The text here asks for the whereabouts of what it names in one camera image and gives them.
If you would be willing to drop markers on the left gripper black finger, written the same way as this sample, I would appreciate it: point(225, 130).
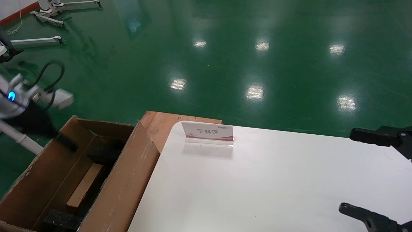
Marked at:
point(66, 141)

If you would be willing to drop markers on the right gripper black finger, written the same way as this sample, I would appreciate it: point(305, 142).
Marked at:
point(386, 137)
point(376, 222)

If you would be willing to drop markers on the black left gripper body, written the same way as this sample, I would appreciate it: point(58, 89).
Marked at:
point(35, 120)

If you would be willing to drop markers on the small brown cardboard box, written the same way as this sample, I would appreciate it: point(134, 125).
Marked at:
point(85, 185)

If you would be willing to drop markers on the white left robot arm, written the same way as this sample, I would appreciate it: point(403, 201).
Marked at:
point(6, 108)

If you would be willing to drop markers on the large open cardboard box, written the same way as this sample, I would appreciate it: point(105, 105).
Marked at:
point(128, 180)

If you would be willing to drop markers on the black foam block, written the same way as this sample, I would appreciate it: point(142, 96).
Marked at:
point(104, 153)
point(62, 219)

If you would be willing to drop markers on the wooden board under tabletop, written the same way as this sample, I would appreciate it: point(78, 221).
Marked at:
point(157, 129)

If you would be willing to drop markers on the white humanoid robot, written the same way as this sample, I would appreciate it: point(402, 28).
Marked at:
point(51, 6)

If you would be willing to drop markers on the white humanoid robot floor stand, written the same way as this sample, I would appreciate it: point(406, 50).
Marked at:
point(80, 4)

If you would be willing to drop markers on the white red table sign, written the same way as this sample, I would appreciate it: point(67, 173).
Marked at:
point(209, 131)

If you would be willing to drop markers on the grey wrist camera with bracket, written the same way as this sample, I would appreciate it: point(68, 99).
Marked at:
point(61, 98)

